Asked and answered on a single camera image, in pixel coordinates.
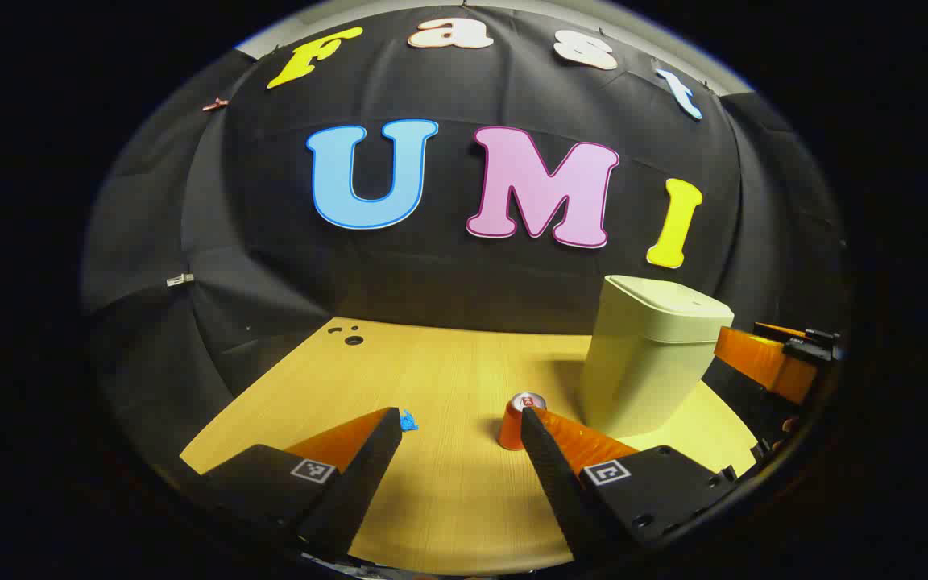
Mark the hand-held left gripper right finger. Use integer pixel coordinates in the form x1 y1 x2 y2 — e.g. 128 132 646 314
519 407 743 565

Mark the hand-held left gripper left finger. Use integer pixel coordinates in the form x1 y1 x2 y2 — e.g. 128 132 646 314
190 407 404 559

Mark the orange pop can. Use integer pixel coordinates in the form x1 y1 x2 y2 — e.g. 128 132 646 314
499 392 548 451

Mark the pale green desktop garbage bin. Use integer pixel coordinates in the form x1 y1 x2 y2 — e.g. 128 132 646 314
579 275 735 440

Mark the wooden desktop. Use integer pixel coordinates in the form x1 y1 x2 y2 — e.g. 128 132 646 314
180 317 759 574

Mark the black backdrop cloth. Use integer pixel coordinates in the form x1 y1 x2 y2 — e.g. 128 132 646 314
81 4 847 476

